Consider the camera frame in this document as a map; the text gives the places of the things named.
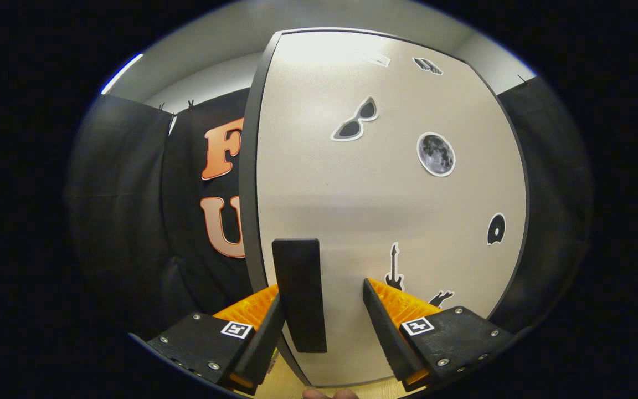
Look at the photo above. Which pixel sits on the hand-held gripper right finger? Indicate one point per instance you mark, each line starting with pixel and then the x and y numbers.
pixel 388 341

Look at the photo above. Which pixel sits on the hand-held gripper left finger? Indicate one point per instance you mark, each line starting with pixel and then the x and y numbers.
pixel 263 349

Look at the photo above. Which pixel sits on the dark grey shoe cabinet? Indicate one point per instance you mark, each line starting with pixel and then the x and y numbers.
pixel 248 194

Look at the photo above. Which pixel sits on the black backdrop cloth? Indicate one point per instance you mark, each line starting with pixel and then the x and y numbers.
pixel 125 221

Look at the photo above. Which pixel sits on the narrow ceiling light panel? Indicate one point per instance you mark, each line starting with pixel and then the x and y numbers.
pixel 121 73

